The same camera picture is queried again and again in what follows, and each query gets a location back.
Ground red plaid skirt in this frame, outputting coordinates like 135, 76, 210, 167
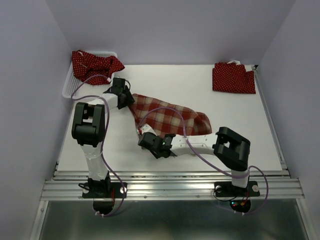
129, 93, 213, 137

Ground red polka dot skirt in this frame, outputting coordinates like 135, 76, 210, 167
212, 61, 256, 95

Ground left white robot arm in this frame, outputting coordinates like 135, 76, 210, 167
71, 77, 135, 199

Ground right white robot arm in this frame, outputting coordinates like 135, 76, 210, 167
138, 124, 251, 195

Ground white plastic basket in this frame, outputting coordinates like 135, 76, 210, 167
62, 51, 118, 99

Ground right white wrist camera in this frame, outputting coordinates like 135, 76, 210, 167
137, 123, 157, 136

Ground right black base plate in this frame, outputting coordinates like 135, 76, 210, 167
214, 181, 261, 198

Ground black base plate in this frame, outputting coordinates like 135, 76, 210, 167
214, 181, 261, 198
81, 182, 127, 199

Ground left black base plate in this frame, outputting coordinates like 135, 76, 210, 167
81, 182, 127, 199

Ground aluminium rail frame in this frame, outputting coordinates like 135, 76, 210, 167
31, 65, 318, 240

